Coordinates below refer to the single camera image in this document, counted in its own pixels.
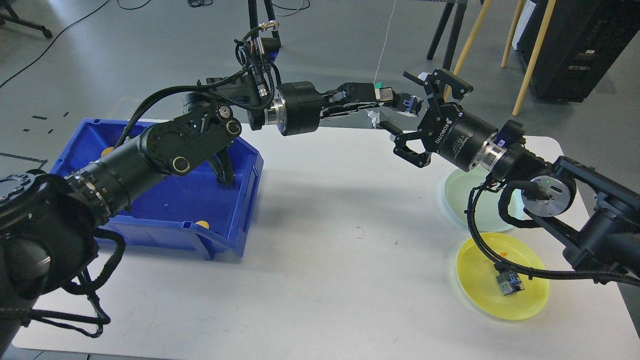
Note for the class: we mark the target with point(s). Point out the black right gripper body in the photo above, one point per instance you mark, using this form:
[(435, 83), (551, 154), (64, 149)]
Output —
[(455, 134)]

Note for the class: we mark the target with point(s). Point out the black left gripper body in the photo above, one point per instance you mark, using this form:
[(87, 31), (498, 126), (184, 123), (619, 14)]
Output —
[(296, 107)]

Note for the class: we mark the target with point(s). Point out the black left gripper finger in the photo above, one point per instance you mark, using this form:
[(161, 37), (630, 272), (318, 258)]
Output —
[(340, 110), (362, 93)]

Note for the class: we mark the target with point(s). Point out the green push button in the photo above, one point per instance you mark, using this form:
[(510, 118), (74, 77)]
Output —
[(406, 104)]

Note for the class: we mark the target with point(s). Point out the yellow push button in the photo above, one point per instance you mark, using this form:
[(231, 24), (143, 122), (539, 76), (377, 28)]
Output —
[(203, 224), (508, 281), (106, 151)]

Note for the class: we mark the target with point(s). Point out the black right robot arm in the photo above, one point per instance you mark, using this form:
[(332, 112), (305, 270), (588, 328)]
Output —
[(594, 217)]

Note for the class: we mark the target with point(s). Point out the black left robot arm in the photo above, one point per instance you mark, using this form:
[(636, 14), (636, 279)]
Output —
[(55, 252)]

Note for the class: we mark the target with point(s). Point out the light green plate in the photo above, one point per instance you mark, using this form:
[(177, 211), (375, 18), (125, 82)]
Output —
[(457, 189)]

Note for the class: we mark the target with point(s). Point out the yellow plate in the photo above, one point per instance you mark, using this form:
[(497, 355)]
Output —
[(479, 279)]

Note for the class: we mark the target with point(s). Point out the yellow push button front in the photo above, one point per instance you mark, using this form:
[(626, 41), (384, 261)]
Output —
[(203, 224)]

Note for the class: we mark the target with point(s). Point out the yellow push button back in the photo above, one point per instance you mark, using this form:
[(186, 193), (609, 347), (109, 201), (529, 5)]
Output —
[(106, 151)]

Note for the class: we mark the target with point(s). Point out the white power plug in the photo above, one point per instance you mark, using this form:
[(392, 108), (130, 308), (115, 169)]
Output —
[(375, 119)]

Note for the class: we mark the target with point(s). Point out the blue plastic bin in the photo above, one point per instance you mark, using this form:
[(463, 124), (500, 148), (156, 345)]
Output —
[(166, 215)]

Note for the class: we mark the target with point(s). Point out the black cabinet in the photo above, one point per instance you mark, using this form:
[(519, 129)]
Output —
[(583, 40)]

